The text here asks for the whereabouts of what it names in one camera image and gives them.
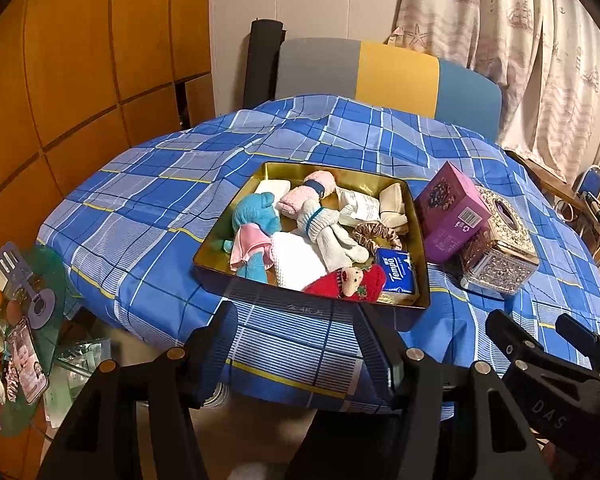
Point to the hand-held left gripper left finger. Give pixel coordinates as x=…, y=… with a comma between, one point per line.
x=215, y=355

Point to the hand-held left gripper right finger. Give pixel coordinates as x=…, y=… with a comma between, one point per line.
x=377, y=350

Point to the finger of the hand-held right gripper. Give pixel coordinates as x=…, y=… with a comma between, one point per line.
x=510, y=332
x=585, y=342

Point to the blue tissue pack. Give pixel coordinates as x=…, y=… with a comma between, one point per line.
x=395, y=272

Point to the red plush doll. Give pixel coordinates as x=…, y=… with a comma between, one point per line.
x=330, y=285

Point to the pink brown scrunchie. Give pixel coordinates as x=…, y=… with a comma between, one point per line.
x=365, y=232

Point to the white knit cloth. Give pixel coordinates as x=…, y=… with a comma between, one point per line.
x=295, y=257

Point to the blue plush toy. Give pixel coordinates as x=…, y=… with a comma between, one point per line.
x=255, y=215

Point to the cream cloth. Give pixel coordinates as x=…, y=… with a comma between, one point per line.
x=394, y=200

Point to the white wet wipe packet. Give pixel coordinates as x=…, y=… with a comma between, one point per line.
x=347, y=194

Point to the gold metal tray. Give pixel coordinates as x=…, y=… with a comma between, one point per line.
x=330, y=172

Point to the ornate silver tissue box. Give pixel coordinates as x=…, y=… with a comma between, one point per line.
x=500, y=265

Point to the purple cardboard box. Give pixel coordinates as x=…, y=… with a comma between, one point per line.
x=450, y=220

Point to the clear plastic bag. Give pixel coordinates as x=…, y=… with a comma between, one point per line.
x=82, y=357

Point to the blue plaid blanket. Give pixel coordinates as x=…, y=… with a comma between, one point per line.
x=155, y=210

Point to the blue folding chair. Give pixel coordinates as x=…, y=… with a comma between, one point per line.
x=592, y=182

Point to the wooden desk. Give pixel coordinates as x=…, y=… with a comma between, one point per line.
x=545, y=175

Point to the green glass side table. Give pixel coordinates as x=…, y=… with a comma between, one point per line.
x=50, y=270

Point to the phone with photo case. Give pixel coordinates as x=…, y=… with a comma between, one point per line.
x=27, y=360

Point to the purple plastic holder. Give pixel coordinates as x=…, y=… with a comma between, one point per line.
x=25, y=280

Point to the printed beige curtain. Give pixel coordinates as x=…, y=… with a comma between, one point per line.
x=575, y=60
x=465, y=20

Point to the grey yellow blue chair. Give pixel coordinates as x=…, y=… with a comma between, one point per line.
x=395, y=70

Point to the black rolled mat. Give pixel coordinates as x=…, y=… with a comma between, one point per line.
x=262, y=60

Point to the wooden wardrobe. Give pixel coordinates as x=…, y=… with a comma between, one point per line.
x=80, y=85

